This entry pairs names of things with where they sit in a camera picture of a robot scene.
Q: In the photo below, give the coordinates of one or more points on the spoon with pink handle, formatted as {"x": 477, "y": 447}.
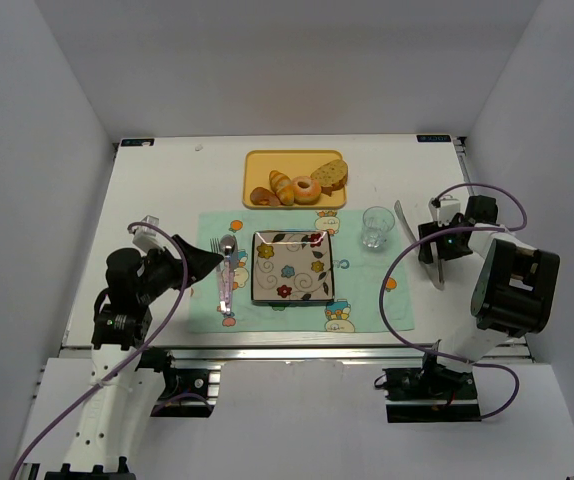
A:
{"x": 224, "y": 242}

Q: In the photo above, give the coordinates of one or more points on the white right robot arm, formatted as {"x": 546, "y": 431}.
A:
{"x": 514, "y": 292}

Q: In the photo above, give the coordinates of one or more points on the metal tongs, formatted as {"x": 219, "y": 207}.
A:
{"x": 434, "y": 272}

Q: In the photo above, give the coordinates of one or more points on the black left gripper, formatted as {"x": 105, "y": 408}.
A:
{"x": 177, "y": 263}

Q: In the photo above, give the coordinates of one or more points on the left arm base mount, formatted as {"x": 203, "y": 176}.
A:
{"x": 186, "y": 387}

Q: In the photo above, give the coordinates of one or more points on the yellow plastic tray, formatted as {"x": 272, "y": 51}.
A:
{"x": 293, "y": 163}

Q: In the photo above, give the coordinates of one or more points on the seeded bread slice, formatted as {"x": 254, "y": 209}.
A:
{"x": 331, "y": 176}

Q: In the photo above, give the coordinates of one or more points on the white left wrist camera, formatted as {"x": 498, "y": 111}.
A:
{"x": 147, "y": 234}

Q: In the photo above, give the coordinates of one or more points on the green cartoon placemat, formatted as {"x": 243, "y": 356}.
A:
{"x": 361, "y": 281}

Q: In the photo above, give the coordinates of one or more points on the striped croissant roll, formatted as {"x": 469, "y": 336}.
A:
{"x": 282, "y": 187}

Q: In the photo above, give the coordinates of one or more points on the small brown bread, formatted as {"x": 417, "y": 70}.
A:
{"x": 261, "y": 196}

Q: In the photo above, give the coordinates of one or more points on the aluminium table rail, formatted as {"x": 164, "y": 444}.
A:
{"x": 504, "y": 353}

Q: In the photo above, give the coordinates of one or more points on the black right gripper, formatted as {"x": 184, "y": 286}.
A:
{"x": 430, "y": 244}

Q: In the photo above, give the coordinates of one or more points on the clear drinking glass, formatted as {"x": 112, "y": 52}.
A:
{"x": 377, "y": 225}

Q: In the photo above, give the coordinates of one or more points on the left blue table label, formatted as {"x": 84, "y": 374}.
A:
{"x": 137, "y": 142}

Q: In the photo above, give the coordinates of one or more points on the knife with pink handle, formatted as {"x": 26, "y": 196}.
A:
{"x": 232, "y": 262}

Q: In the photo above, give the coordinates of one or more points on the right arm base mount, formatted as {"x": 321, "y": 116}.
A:
{"x": 410, "y": 398}

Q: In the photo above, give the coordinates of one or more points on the orange glazed donut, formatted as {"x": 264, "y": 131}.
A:
{"x": 307, "y": 190}

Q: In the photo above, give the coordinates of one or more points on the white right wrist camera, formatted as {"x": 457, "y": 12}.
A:
{"x": 444, "y": 210}

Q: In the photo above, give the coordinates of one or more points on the square floral plate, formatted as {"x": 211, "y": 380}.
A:
{"x": 292, "y": 267}

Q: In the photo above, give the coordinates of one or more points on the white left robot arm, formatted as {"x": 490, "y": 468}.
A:
{"x": 127, "y": 375}

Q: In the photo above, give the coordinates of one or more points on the fork with pink handle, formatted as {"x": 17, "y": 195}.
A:
{"x": 214, "y": 244}

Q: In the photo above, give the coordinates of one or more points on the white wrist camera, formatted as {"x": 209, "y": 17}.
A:
{"x": 444, "y": 210}
{"x": 147, "y": 234}

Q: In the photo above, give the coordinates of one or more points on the blue table label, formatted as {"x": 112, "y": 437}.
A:
{"x": 433, "y": 138}
{"x": 137, "y": 142}

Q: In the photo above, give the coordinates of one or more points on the right blue table label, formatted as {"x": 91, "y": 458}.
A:
{"x": 433, "y": 138}

